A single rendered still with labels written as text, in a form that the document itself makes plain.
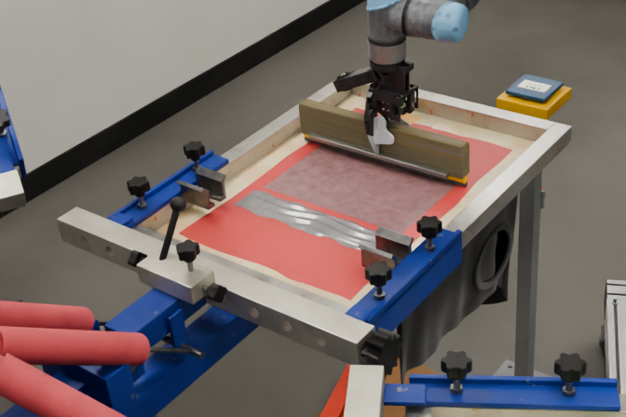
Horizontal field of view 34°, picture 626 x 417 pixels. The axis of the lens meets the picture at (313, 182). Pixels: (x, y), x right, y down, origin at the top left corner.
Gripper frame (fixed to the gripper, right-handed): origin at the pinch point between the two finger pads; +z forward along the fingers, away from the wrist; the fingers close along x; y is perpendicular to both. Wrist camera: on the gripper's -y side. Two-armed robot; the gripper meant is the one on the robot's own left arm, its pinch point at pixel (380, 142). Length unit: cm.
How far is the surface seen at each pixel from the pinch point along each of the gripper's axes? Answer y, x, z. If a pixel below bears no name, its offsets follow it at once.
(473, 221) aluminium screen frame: 30.5, -15.1, 0.0
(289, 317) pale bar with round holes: 22, -60, -5
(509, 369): 9, 51, 99
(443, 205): 20.2, -8.1, 4.0
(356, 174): -1.6, -6.9, 4.7
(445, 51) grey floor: -121, 236, 106
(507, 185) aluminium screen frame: 30.0, -1.0, 0.0
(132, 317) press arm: 1, -73, -5
